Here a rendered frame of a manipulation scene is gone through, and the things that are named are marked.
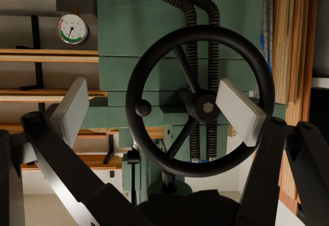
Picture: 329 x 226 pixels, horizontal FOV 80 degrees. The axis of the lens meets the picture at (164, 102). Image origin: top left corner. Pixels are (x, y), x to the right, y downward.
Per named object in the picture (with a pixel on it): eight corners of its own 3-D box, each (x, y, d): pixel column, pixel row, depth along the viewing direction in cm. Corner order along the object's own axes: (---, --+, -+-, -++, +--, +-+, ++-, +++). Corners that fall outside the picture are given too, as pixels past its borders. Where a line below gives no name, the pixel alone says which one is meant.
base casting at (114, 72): (260, 59, 56) (257, 91, 58) (198, 65, 112) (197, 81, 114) (96, 55, 50) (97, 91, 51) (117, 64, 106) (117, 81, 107)
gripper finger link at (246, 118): (258, 114, 14) (268, 114, 14) (220, 77, 20) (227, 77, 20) (246, 147, 15) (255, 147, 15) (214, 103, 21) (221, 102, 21)
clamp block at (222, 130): (230, 124, 48) (228, 159, 49) (209, 112, 61) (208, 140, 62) (169, 125, 45) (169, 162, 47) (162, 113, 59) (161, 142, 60)
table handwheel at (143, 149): (293, 30, 35) (270, 182, 39) (237, 45, 55) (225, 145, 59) (127, 12, 31) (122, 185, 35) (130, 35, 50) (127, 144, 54)
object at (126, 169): (139, 160, 91) (140, 190, 93) (139, 152, 100) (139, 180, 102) (121, 161, 90) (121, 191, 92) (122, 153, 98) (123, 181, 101)
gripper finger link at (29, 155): (46, 167, 11) (-12, 170, 11) (70, 119, 16) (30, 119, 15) (40, 147, 11) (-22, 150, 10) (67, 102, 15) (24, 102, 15)
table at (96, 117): (316, 110, 50) (313, 133, 51) (248, 96, 80) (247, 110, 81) (62, 114, 42) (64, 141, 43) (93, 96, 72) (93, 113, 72)
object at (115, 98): (249, 91, 57) (248, 104, 58) (219, 86, 78) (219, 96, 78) (107, 91, 51) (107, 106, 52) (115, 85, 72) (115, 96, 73)
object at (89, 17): (91, -25, 44) (93, 13, 45) (101, -4, 56) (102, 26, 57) (51, -29, 42) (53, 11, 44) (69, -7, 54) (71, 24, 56)
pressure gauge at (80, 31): (86, 4, 42) (87, 44, 43) (90, 10, 46) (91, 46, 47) (54, 2, 41) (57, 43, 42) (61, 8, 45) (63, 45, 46)
